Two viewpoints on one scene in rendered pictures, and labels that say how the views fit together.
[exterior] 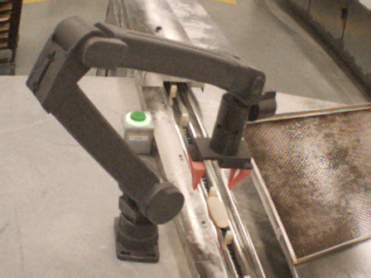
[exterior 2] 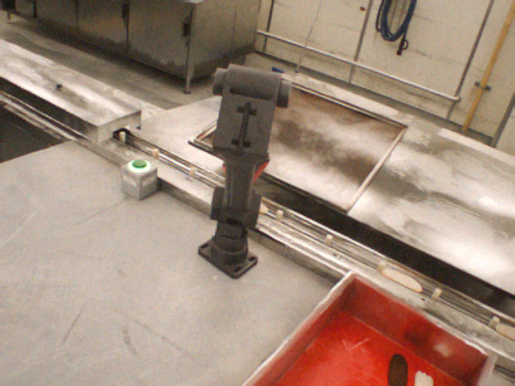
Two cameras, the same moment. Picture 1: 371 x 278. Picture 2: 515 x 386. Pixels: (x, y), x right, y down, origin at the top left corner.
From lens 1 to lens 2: 0.60 m
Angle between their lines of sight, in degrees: 38
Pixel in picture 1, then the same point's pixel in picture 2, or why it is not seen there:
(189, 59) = not seen: hidden behind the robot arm
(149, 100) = (118, 151)
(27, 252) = (175, 337)
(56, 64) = (263, 114)
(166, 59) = not seen: hidden behind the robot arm
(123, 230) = (228, 250)
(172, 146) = (174, 175)
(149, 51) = not seen: hidden behind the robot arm
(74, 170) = (120, 233)
